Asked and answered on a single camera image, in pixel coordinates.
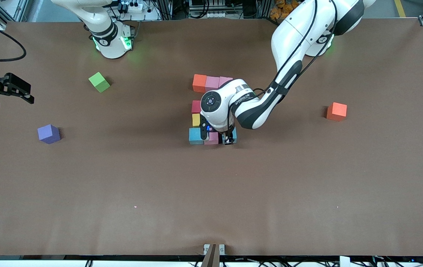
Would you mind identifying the purple foam cube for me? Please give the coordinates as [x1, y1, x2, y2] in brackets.
[37, 124, 61, 144]

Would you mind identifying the pile of orange objects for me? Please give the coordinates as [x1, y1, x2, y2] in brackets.
[270, 0, 301, 20]

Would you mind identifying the orange foam cube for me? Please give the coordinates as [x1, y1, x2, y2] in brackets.
[193, 74, 207, 93]
[326, 102, 348, 122]

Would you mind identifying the blue foam cube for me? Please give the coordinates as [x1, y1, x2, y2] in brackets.
[189, 128, 204, 145]
[220, 127, 237, 144]

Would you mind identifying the green foam cube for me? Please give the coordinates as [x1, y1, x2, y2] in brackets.
[88, 72, 111, 93]

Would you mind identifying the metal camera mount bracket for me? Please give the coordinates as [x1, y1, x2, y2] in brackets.
[203, 243, 226, 267]

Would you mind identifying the table cover sheet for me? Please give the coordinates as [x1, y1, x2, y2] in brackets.
[0, 18, 423, 257]

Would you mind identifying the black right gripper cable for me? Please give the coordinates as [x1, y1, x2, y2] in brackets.
[0, 16, 27, 66]

